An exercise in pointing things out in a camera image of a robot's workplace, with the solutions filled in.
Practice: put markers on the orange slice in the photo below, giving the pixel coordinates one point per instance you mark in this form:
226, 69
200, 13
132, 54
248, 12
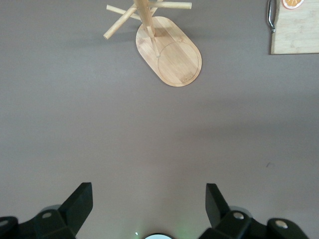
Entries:
293, 3

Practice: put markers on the brown table cover sheet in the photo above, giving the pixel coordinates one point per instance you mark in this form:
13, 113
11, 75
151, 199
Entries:
99, 124

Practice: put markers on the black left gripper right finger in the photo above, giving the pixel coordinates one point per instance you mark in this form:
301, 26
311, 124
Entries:
221, 216

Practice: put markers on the bamboo cutting board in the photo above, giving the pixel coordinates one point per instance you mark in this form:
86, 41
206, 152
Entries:
296, 30

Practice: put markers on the wooden mug tree rack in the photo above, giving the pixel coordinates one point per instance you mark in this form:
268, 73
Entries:
179, 62

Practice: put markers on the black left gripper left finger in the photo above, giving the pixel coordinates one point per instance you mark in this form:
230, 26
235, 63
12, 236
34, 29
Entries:
72, 211

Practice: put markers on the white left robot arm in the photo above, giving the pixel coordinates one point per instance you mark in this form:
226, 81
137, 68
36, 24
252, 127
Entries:
157, 236

